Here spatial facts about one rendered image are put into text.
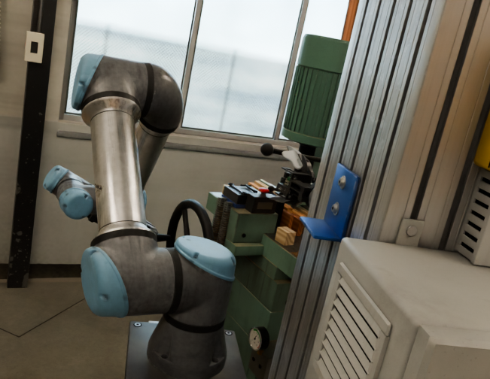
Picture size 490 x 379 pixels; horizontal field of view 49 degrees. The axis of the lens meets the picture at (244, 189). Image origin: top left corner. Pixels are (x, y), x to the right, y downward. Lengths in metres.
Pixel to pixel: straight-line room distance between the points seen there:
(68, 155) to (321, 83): 1.62
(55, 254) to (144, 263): 2.14
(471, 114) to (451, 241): 0.14
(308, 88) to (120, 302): 0.90
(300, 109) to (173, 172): 1.52
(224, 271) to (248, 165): 2.23
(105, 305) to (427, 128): 0.57
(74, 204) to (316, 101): 0.72
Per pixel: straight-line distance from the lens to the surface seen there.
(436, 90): 0.60
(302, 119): 1.59
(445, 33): 0.60
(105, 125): 1.06
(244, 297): 1.66
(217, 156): 3.06
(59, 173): 1.50
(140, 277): 0.91
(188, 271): 0.94
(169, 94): 1.15
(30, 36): 2.65
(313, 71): 1.58
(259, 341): 1.49
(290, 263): 1.46
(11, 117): 2.80
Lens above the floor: 1.41
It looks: 15 degrees down
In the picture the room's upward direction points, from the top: 12 degrees clockwise
